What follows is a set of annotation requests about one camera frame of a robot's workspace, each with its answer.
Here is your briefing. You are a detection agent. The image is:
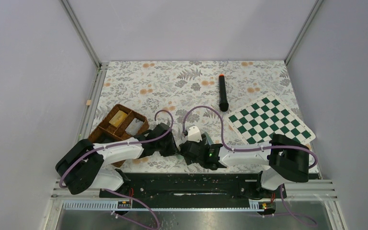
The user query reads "white card in basket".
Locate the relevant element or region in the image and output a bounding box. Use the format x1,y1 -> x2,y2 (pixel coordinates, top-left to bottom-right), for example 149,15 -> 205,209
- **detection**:
125,118 -> 144,136

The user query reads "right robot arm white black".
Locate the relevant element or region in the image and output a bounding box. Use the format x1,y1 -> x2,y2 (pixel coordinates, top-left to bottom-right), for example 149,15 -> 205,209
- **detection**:
180,134 -> 310,197

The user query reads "yellow block in basket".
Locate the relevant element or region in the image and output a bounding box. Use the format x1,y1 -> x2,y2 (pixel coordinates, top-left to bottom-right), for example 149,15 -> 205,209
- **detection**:
109,110 -> 127,127

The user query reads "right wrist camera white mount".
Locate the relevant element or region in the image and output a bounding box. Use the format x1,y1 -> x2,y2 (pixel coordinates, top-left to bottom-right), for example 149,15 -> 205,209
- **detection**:
186,125 -> 202,143

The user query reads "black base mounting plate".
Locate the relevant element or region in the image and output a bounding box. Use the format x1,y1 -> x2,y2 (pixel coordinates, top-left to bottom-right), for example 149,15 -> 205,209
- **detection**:
100,173 -> 287,204

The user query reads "brown wicker basket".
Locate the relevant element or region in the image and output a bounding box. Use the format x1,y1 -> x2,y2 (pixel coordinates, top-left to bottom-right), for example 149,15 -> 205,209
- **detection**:
88,103 -> 150,168

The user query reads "black microphone orange tip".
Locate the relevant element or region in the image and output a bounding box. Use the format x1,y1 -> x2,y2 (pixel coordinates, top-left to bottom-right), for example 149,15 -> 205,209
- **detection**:
218,74 -> 229,112

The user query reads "green white chessboard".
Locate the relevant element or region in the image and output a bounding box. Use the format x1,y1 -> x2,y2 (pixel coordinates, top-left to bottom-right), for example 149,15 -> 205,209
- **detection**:
224,92 -> 316,145

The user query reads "floral patterned table mat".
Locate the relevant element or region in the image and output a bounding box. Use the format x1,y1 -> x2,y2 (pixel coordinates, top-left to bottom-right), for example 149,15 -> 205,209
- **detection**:
81,60 -> 319,174

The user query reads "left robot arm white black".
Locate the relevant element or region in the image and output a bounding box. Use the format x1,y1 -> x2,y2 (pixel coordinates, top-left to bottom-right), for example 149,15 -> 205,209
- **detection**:
55,123 -> 179,197

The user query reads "aluminium cable duct rail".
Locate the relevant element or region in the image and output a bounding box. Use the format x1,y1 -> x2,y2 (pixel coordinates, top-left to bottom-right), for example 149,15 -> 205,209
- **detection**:
62,199 -> 267,213

